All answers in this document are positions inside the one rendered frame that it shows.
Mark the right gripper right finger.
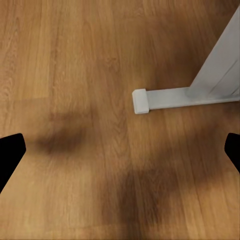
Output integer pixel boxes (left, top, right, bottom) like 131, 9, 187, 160
224, 132, 240, 173

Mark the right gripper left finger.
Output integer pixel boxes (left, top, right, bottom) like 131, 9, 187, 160
0, 133, 26, 193

